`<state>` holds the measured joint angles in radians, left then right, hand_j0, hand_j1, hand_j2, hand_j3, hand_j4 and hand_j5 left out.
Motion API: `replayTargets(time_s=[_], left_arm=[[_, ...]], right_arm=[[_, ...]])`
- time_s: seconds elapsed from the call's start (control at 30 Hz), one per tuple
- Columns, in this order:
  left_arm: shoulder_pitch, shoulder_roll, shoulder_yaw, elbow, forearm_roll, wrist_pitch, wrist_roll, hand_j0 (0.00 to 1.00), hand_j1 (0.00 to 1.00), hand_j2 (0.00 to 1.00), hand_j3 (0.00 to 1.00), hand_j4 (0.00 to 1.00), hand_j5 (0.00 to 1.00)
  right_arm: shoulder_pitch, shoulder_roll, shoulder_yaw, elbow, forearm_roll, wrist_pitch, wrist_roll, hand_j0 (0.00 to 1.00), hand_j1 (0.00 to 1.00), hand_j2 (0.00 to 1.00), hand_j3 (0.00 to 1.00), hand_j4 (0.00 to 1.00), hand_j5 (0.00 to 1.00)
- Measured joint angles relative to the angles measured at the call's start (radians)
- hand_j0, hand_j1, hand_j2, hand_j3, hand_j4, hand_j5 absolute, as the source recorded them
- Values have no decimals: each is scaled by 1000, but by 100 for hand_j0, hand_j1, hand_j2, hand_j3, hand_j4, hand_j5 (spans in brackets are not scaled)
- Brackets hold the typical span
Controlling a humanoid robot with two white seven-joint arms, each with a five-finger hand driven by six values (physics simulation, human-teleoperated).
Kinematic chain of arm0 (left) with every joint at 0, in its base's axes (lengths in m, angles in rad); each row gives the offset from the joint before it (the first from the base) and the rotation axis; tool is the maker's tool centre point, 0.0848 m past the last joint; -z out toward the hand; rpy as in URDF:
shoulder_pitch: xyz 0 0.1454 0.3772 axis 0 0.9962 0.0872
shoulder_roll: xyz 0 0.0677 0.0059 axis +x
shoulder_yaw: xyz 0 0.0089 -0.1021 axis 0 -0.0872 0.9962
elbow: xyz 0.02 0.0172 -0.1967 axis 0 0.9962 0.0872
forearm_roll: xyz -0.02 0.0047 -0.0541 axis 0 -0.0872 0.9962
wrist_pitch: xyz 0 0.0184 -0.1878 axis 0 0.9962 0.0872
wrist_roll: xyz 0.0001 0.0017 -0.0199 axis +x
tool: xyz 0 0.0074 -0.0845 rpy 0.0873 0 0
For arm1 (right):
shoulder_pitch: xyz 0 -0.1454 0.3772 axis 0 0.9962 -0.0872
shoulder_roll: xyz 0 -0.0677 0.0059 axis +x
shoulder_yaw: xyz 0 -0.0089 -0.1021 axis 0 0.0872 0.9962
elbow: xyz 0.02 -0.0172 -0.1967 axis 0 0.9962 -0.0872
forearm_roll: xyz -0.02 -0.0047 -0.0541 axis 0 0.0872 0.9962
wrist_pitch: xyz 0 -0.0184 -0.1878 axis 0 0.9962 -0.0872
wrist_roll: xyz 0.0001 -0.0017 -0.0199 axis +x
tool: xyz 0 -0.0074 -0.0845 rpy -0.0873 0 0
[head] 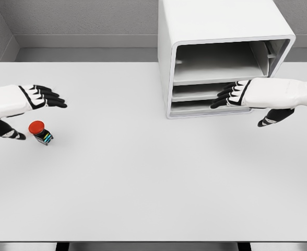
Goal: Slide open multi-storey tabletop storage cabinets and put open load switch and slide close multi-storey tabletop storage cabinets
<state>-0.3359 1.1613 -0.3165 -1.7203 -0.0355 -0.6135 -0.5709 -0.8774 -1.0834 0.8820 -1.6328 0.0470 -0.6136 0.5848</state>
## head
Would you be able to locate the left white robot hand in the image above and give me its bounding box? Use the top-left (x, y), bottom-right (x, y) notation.
top-left (0, 84), bottom-right (68, 141)

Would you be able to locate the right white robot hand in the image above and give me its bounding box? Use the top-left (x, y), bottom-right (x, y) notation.
top-left (210, 77), bottom-right (302, 128)

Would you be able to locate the white tabletop storage cabinet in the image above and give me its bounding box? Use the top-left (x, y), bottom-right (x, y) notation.
top-left (157, 0), bottom-right (297, 120)

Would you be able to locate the tall white cabinet drawer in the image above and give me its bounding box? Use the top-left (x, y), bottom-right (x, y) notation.
top-left (173, 41), bottom-right (271, 85)

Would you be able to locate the shallow white cabinet drawer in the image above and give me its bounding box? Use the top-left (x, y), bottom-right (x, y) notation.
top-left (170, 99), bottom-right (254, 117)
top-left (172, 82), bottom-right (248, 102)

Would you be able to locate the red button load switch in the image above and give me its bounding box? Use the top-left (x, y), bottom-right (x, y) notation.
top-left (28, 120), bottom-right (54, 146)

